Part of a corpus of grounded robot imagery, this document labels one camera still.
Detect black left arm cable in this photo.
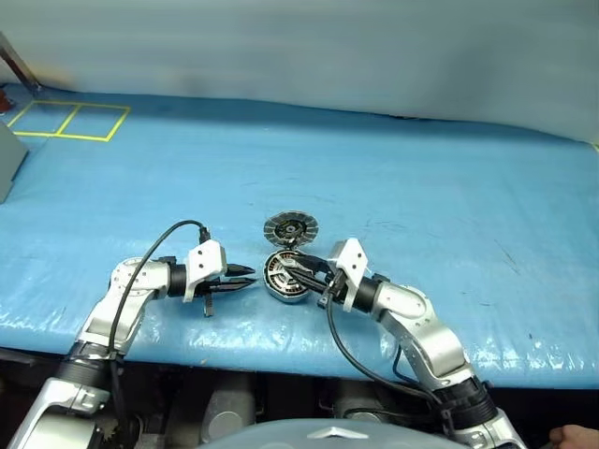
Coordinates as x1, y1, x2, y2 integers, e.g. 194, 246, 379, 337
108, 219, 212, 431

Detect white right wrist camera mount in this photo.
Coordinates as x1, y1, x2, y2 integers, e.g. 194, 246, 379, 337
327, 237, 371, 312

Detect person's bare hand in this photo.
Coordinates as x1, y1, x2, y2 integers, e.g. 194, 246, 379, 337
549, 425, 599, 449

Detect yellow tape squares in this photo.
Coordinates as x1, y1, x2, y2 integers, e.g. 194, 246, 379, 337
7, 99, 132, 143

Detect silver motor housing copper windings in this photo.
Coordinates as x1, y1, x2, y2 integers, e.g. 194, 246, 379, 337
261, 250, 313, 306

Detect blue plastic table cover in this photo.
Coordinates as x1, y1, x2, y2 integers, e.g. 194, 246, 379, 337
0, 81, 599, 390

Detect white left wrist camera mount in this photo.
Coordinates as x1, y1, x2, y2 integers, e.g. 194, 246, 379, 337
184, 239, 229, 304

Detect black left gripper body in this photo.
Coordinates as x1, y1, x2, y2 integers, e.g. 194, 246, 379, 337
195, 270, 231, 317

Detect metal pole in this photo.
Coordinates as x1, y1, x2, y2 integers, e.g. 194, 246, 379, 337
0, 31, 42, 91

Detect grey cylinder under table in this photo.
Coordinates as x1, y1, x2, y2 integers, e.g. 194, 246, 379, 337
204, 373, 256, 442
332, 381, 390, 420

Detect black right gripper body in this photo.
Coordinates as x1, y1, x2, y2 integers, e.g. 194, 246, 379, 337
317, 270, 346, 308

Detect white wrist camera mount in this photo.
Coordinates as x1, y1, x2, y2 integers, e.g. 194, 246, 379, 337
327, 237, 371, 312
184, 239, 229, 304

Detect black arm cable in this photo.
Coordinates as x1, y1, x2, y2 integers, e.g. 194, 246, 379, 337
316, 293, 451, 422
108, 219, 212, 431

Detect grey box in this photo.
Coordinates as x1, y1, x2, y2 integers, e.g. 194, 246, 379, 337
0, 122, 30, 205

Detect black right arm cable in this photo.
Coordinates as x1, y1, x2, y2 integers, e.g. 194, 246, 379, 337
316, 293, 451, 422

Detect round silver motor lid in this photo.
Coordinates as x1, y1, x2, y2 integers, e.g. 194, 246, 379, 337
263, 210, 321, 247

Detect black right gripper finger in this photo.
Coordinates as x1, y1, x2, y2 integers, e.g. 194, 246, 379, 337
291, 253, 330, 279
285, 268, 327, 296

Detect grey robot torso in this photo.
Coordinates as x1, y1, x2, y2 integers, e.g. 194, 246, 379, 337
200, 417, 453, 449

